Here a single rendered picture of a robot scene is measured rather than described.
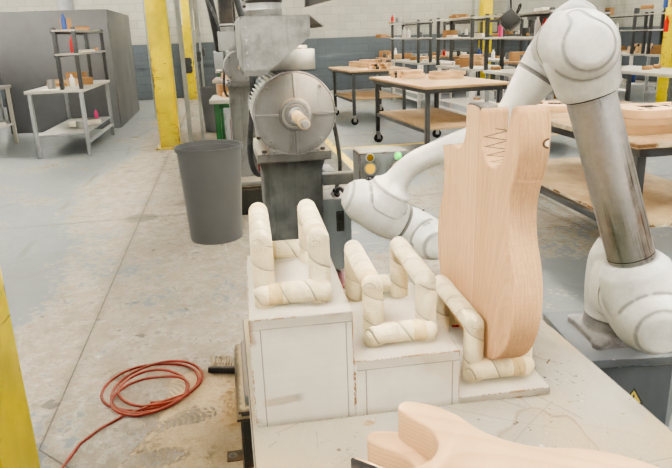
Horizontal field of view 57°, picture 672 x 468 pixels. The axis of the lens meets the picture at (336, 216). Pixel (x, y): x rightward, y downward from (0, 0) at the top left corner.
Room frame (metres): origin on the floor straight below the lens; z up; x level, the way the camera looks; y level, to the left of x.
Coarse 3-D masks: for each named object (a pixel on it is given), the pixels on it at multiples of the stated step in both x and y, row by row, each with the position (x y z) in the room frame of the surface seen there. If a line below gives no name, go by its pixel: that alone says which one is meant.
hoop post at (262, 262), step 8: (256, 248) 0.82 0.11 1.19; (264, 248) 0.82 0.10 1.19; (272, 248) 0.83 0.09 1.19; (256, 256) 0.82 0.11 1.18; (264, 256) 0.82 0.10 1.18; (272, 256) 0.83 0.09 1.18; (256, 264) 0.82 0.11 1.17; (264, 264) 0.82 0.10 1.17; (272, 264) 0.83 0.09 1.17; (256, 272) 0.82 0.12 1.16; (264, 272) 0.82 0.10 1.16; (272, 272) 0.83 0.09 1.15; (256, 280) 0.82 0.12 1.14; (264, 280) 0.82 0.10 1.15; (272, 280) 0.83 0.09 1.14; (256, 304) 0.82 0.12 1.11
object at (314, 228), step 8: (304, 200) 1.01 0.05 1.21; (304, 208) 0.96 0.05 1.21; (312, 208) 0.95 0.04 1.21; (304, 216) 0.93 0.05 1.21; (312, 216) 0.91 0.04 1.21; (320, 216) 0.94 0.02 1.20; (304, 224) 0.90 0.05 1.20; (312, 224) 0.87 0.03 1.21; (320, 224) 0.87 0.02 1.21; (312, 232) 0.84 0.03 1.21; (320, 232) 0.84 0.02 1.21; (312, 240) 0.83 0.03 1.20; (320, 240) 0.83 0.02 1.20
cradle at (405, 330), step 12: (384, 324) 0.84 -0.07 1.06; (396, 324) 0.84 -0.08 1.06; (408, 324) 0.84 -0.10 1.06; (420, 324) 0.85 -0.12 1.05; (432, 324) 0.85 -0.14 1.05; (372, 336) 0.83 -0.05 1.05; (384, 336) 0.83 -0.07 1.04; (396, 336) 0.83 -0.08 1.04; (408, 336) 0.84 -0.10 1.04; (420, 336) 0.84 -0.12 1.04; (432, 336) 0.84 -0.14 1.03
